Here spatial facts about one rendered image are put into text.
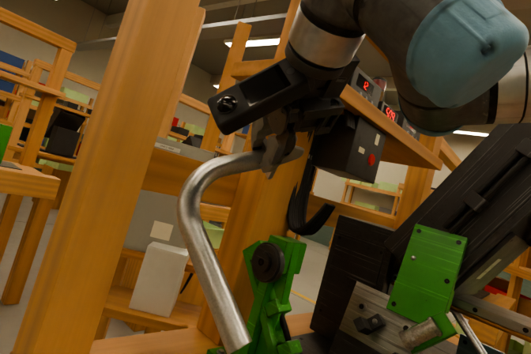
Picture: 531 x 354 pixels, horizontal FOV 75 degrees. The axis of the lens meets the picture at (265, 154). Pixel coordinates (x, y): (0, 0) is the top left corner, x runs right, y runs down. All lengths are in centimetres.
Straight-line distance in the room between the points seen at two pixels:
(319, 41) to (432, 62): 13
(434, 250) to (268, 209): 39
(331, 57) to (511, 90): 17
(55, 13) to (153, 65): 1017
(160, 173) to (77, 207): 20
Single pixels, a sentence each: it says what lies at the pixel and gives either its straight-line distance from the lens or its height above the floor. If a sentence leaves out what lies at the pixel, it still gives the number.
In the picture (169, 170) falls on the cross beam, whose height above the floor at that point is 124.
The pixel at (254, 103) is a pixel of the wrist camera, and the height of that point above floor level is 135.
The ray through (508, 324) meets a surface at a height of 112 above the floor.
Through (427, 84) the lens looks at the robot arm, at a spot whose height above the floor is 136.
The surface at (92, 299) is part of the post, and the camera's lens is 68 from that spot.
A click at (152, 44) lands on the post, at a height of 144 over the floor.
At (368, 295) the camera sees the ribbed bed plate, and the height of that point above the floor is 107.
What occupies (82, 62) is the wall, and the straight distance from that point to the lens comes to 1087.
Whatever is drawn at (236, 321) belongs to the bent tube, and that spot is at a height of 111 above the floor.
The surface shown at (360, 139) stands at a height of 145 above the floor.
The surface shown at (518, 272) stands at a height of 113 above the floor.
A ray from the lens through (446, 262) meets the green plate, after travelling 89.
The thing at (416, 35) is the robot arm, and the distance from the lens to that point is 28.
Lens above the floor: 126
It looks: 5 degrees up
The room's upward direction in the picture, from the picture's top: 16 degrees clockwise
